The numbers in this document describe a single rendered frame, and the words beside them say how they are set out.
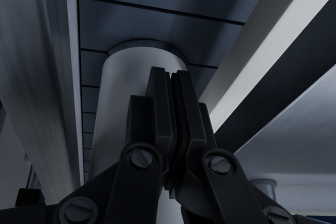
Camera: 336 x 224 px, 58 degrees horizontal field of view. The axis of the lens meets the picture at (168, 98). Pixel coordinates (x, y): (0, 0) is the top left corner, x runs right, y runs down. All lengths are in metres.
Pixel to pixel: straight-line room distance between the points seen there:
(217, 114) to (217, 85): 0.02
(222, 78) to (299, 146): 0.19
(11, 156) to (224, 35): 0.42
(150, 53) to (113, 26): 0.02
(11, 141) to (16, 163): 0.10
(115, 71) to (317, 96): 0.15
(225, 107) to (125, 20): 0.07
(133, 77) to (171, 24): 0.03
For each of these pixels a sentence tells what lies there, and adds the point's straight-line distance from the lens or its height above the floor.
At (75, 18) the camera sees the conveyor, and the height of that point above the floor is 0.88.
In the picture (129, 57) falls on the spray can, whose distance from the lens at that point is 0.16.
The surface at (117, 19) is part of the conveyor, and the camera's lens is 0.16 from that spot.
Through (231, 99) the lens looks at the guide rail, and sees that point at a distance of 0.15.
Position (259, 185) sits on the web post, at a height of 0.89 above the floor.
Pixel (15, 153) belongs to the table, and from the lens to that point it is 0.51.
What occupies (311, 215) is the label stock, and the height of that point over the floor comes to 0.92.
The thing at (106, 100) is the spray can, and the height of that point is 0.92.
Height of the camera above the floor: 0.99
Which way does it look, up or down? 31 degrees down
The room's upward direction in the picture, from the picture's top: 180 degrees clockwise
